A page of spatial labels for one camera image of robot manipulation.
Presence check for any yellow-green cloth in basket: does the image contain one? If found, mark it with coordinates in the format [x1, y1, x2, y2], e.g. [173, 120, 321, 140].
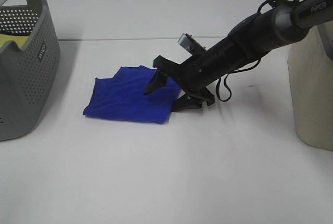
[0, 34, 29, 48]

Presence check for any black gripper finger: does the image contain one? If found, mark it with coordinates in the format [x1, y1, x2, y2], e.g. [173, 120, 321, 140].
[171, 93, 202, 112]
[144, 69, 167, 95]

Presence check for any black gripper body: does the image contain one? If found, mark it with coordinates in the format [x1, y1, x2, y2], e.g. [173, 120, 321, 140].
[153, 37, 250, 105]

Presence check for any blue towel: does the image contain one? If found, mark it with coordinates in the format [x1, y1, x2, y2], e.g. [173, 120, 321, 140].
[83, 66, 181, 124]

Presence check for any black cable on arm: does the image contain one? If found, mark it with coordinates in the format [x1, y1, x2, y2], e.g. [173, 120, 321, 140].
[215, 0, 276, 102]

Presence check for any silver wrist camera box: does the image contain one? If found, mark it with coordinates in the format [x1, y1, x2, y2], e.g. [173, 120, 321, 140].
[177, 33, 206, 55]

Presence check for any beige plastic basket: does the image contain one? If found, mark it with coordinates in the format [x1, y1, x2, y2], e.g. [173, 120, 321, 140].
[287, 21, 332, 150]

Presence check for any grey perforated plastic basket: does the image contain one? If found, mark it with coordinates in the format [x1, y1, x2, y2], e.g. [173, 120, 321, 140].
[1, 0, 60, 141]

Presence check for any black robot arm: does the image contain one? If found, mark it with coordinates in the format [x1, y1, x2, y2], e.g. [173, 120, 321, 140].
[144, 0, 332, 112]

